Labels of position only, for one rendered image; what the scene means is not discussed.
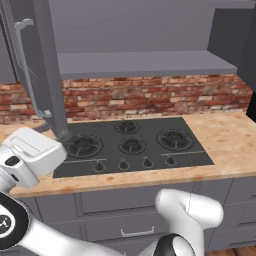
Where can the dark grey wall cabinet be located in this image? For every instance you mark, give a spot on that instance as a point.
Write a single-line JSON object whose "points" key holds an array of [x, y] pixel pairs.
{"points": [[233, 43]]}

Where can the grey base cabinet run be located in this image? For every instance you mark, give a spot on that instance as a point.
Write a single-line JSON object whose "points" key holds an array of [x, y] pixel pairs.
{"points": [[241, 213]]}

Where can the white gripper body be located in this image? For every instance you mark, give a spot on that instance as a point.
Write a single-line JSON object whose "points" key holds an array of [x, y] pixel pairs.
{"points": [[40, 151]]}

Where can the grey base cabinet panel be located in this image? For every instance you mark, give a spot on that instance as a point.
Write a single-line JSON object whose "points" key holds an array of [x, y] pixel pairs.
{"points": [[56, 213]]}

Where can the black hob knob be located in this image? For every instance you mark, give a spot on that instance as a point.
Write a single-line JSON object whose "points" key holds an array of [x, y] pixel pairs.
{"points": [[123, 164], [170, 161], [147, 162], [98, 166]]}

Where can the grey range hood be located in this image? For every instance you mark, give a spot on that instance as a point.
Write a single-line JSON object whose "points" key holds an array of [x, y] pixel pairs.
{"points": [[140, 40]]}

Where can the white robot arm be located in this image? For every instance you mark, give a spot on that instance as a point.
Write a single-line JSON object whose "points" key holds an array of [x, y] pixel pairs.
{"points": [[188, 213]]}

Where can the grey wall cabinet door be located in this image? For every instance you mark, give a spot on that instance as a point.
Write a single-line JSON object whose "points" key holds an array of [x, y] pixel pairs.
{"points": [[46, 66]]}

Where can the black gas hob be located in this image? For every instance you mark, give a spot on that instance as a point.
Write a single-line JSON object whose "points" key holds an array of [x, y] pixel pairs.
{"points": [[140, 133]]}

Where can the grey wall cabinet body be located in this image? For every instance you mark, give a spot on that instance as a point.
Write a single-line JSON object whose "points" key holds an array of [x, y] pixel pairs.
{"points": [[6, 63]]}

